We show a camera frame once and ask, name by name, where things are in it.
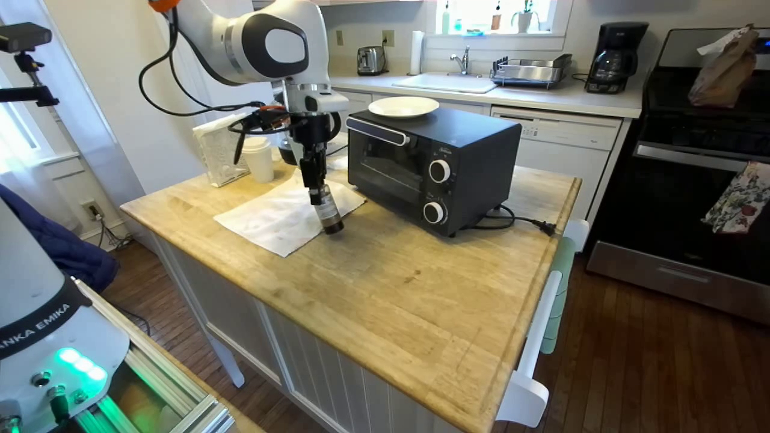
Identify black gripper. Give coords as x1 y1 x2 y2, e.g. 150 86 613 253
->
287 110 345 193

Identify white Franka robot base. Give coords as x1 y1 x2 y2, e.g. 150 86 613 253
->
0 195 132 433

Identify white stained cloth towel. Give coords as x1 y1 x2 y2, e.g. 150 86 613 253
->
213 171 371 259

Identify white paper towel roll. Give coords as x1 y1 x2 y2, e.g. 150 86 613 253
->
406 28 429 80

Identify green hanging towel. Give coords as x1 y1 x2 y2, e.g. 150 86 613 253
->
539 236 581 355

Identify white island towel bar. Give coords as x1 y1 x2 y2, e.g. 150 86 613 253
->
494 215 593 431

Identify floral dish towel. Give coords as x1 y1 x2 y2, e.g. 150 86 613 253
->
700 161 770 236

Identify white lidded cup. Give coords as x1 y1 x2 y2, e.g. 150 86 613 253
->
240 134 279 184

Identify white napkin holder with napkins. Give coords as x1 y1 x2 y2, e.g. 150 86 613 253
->
191 112 252 189

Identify white plate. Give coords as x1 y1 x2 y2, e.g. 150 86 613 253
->
365 93 444 120

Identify silver toaster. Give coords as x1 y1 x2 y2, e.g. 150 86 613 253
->
353 42 391 80

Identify black toaster oven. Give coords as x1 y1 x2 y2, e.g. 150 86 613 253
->
345 106 524 240

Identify white kitchen sink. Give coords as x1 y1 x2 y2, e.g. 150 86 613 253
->
394 71 498 96

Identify chrome faucet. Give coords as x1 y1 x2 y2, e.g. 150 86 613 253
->
447 45 477 80

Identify white butcher block kitchen island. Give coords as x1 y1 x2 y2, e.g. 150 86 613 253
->
119 164 584 433

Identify white framed kitchen window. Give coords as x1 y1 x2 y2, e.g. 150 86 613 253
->
432 0 575 41

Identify grey dish rack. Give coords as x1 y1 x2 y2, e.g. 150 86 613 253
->
489 51 575 92

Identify white kitchen counter cabinets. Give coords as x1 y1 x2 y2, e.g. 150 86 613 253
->
322 71 647 224

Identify white bottle with plant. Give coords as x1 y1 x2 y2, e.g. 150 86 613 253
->
512 0 539 36

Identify blue cloth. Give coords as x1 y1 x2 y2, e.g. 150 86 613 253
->
0 182 120 295

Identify black coffee maker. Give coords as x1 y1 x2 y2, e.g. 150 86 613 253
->
582 19 653 96

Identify black steel stove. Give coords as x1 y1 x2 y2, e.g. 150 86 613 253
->
584 25 770 327

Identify brown paper bag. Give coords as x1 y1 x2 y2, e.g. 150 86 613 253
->
686 22 761 110

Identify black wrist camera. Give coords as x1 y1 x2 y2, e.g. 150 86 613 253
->
226 106 293 140

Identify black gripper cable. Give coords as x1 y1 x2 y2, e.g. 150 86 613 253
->
137 7 269 120

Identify black oven power cord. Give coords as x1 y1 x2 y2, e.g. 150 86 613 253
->
467 202 558 237

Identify white wall outlet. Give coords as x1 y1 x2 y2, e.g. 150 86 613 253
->
79 197 107 225

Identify aluminium frame rails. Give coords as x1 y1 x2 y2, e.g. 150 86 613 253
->
71 273 239 433

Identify black camera on tripod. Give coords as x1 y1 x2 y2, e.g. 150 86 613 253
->
0 19 63 108

